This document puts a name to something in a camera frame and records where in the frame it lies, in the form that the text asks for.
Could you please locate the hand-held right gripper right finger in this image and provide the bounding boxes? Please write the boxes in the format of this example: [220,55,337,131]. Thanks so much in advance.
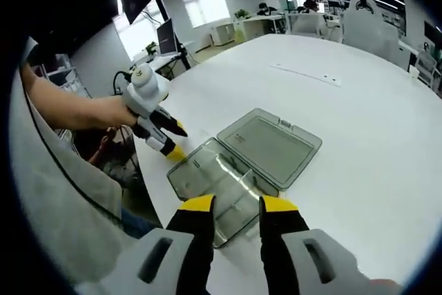
[258,194,403,295]

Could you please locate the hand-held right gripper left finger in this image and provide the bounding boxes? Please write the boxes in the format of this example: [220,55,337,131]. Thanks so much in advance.
[73,193,218,295]

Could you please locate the clear plastic divider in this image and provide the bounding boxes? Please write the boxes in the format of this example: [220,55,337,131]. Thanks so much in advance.
[226,169,260,206]

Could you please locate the grey transparent guide fixture box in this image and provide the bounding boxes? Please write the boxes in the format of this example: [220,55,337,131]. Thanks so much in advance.
[166,107,324,249]

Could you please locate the person's left hand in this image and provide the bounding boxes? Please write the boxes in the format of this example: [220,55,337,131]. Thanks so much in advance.
[86,96,139,133]

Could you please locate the person's blue jeans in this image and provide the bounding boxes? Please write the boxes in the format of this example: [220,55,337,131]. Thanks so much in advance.
[120,204,157,239]

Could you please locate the open laptop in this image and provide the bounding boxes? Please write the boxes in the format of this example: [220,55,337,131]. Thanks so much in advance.
[155,18,181,58]

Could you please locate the black screen stand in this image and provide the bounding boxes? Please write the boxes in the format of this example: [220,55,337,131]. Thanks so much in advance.
[154,0,193,72]

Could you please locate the storage shelf with bins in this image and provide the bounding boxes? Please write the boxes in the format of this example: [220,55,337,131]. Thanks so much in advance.
[41,53,93,101]

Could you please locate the operator in grey shirt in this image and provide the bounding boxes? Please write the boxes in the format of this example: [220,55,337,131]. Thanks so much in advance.
[8,39,163,285]

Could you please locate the white office chair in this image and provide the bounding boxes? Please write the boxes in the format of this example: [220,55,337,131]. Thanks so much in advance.
[340,0,402,51]

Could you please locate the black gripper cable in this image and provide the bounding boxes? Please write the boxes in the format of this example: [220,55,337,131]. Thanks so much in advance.
[112,69,132,96]

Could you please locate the thin black cable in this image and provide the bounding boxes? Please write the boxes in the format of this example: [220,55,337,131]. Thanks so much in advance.
[24,94,122,220]

